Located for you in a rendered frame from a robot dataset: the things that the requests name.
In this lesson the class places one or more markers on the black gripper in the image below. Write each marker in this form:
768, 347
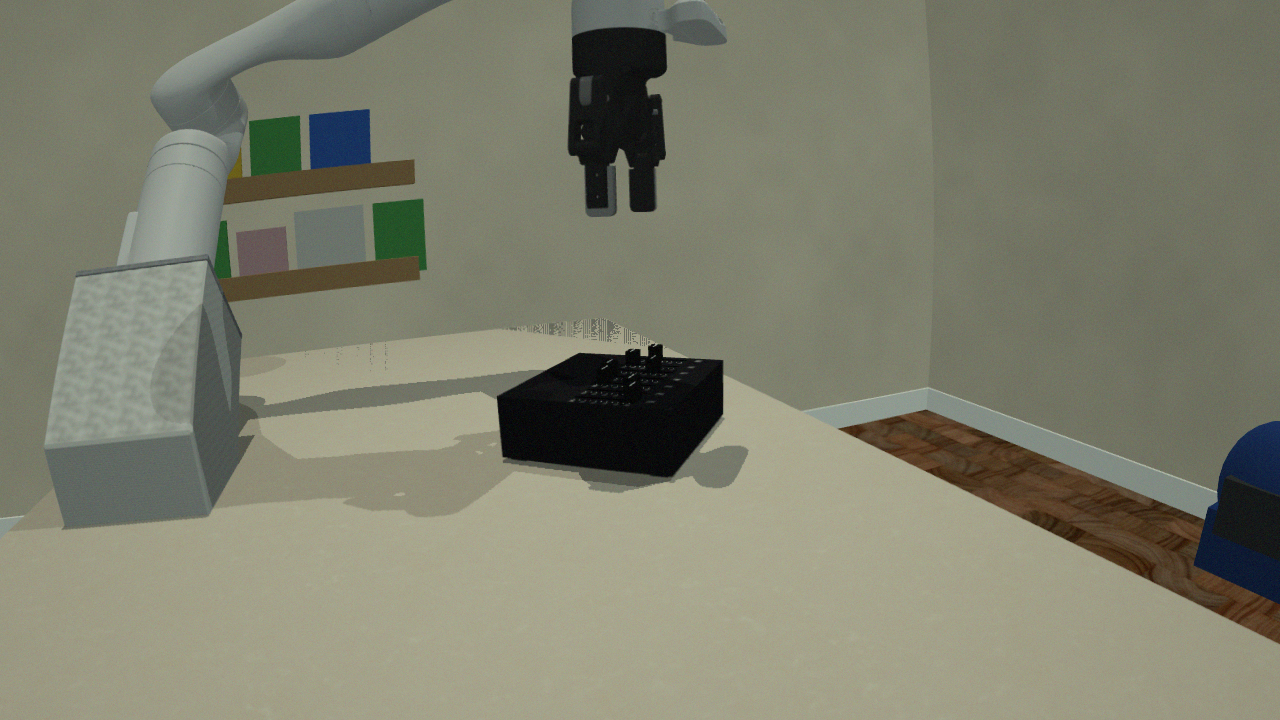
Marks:
629, 57

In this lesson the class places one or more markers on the black lighting desk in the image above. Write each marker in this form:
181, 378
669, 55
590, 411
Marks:
568, 416

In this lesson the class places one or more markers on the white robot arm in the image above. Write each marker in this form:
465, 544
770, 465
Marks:
180, 206

